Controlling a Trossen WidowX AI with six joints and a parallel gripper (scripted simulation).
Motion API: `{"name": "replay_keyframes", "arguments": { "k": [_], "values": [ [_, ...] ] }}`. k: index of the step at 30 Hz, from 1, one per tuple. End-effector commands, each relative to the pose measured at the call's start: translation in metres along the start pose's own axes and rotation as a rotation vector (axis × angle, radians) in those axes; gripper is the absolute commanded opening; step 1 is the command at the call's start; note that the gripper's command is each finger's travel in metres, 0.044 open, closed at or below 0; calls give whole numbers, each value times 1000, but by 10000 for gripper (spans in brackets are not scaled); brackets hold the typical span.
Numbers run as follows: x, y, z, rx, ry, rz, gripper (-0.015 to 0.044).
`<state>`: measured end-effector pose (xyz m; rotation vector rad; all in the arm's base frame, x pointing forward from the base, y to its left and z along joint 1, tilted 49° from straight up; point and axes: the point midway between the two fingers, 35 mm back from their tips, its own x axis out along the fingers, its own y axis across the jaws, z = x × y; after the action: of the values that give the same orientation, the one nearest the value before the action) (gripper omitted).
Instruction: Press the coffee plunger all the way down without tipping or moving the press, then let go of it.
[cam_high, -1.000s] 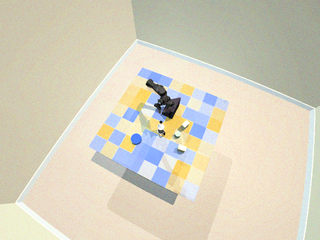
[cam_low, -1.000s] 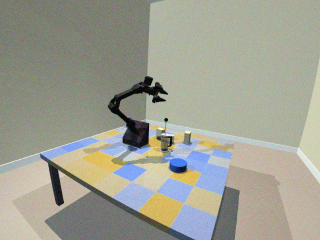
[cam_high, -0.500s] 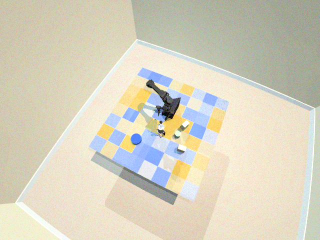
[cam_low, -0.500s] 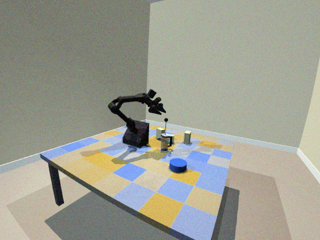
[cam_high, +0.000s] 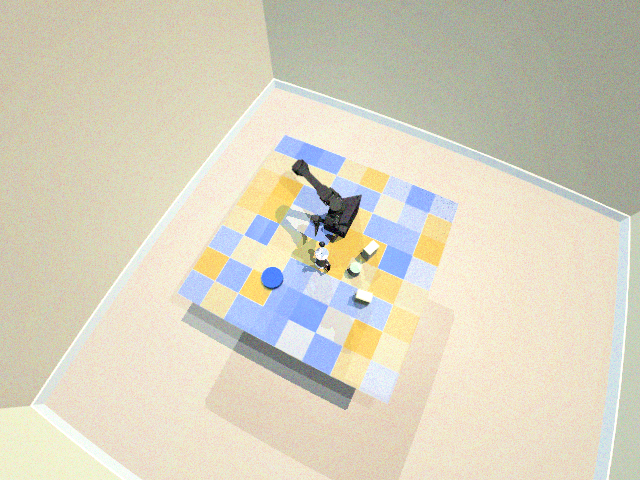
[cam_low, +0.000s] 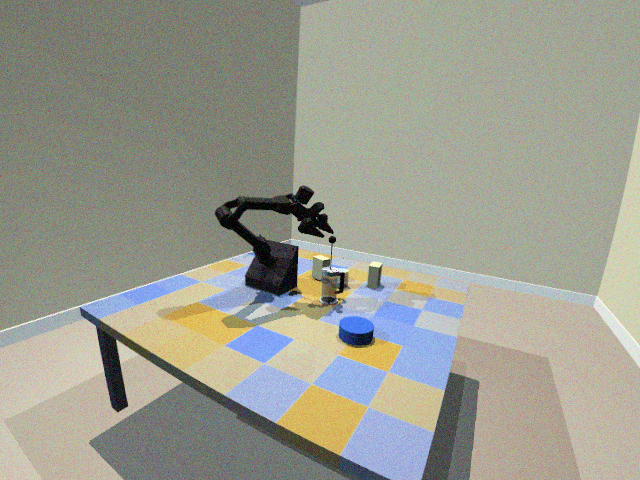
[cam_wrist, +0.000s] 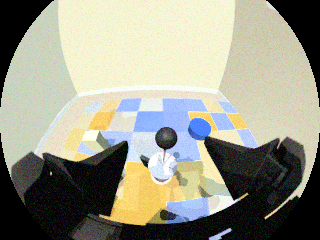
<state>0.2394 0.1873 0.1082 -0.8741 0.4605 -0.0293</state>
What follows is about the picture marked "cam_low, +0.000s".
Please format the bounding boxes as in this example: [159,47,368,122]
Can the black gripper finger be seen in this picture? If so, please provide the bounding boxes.
[318,217,334,234]
[304,221,324,238]

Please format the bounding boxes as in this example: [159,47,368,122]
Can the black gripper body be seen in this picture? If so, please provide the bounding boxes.
[296,207,328,233]

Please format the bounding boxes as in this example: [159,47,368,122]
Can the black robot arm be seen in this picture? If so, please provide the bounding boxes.
[215,185,324,269]

